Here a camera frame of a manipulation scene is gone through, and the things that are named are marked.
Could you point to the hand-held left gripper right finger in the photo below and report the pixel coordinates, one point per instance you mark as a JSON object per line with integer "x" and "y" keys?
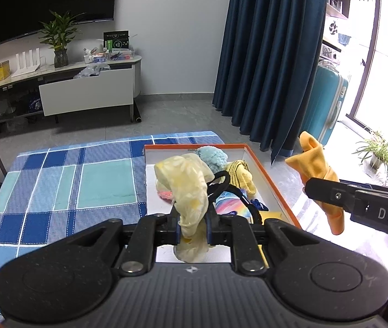
{"x": 211, "y": 231}

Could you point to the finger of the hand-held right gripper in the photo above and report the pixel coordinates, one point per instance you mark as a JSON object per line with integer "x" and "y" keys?
{"x": 330, "y": 194}

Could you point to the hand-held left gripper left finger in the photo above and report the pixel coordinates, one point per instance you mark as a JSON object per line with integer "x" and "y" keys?
{"x": 171, "y": 232}

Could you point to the orange-edged cardboard box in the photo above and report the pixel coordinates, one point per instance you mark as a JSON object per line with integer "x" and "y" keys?
{"x": 161, "y": 208}

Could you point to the pink blue tie-dye cloth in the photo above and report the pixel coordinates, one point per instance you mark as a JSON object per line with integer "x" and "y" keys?
{"x": 230, "y": 206}

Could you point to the orange cloth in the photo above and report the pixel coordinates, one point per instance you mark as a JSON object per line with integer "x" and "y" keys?
{"x": 312, "y": 164}

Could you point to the pink crochet pouch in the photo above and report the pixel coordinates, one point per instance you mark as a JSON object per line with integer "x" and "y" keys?
{"x": 166, "y": 195}

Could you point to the pale yellow fabric scrunchie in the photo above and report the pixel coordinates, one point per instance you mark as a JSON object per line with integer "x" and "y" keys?
{"x": 187, "y": 191}

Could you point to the ribbed black hair band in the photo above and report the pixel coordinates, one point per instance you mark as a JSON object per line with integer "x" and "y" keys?
{"x": 257, "y": 215}

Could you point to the smooth black hair band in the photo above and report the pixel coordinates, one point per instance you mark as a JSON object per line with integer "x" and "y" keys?
{"x": 227, "y": 181}

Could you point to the yellow striped knitted pouch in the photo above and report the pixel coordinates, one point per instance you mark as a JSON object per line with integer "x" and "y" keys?
{"x": 240, "y": 176}

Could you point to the light blue crochet pouch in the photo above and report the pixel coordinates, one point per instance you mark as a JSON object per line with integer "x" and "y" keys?
{"x": 212, "y": 159}

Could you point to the green potted plants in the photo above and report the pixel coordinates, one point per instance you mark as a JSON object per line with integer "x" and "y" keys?
{"x": 382, "y": 153}

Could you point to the blue checkered blanket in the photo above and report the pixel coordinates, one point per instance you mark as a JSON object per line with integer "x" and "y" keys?
{"x": 105, "y": 184}

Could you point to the teal suitcase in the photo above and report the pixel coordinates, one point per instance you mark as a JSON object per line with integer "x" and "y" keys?
{"x": 324, "y": 102}

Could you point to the black roll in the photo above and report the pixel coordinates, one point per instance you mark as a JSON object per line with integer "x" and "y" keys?
{"x": 137, "y": 116}

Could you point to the dark blue curtain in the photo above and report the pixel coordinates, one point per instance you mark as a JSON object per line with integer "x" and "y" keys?
{"x": 269, "y": 58}

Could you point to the white tv cabinet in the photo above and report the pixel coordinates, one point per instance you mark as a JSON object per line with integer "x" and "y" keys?
{"x": 88, "y": 92}

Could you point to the clear plastic bag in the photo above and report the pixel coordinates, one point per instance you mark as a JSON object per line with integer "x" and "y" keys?
{"x": 91, "y": 71}

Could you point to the clutter of small items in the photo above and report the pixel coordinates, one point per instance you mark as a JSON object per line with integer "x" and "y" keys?
{"x": 112, "y": 56}

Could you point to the green black box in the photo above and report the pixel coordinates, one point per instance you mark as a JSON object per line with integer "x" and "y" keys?
{"x": 117, "y": 40}

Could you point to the potted plant in dark vase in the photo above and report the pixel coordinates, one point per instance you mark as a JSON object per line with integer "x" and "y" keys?
{"x": 60, "y": 58}

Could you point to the white router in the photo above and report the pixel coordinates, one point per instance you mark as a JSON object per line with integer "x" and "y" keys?
{"x": 26, "y": 65}

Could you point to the black television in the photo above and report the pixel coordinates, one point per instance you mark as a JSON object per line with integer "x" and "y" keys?
{"x": 43, "y": 0}

